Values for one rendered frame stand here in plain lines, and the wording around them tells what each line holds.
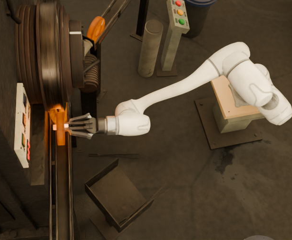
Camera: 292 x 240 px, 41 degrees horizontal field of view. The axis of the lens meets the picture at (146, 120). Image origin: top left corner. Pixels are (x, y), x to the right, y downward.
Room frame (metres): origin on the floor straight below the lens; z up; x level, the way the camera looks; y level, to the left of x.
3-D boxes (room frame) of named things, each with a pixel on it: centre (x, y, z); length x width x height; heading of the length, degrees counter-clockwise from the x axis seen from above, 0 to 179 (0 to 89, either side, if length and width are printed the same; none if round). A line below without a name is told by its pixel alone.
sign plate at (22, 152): (0.54, 0.43, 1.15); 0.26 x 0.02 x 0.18; 18
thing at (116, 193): (0.52, 0.04, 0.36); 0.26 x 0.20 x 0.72; 53
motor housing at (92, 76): (1.25, 0.41, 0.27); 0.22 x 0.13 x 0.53; 18
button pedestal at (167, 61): (1.77, -0.05, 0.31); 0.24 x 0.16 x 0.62; 18
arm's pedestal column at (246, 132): (1.43, -0.58, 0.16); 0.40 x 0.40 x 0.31; 26
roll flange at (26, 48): (0.87, 0.51, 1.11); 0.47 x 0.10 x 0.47; 18
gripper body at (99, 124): (0.75, 0.22, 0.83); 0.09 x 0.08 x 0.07; 109
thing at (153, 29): (1.69, 0.09, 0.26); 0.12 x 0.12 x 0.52
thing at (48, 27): (0.90, 0.44, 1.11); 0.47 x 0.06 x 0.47; 18
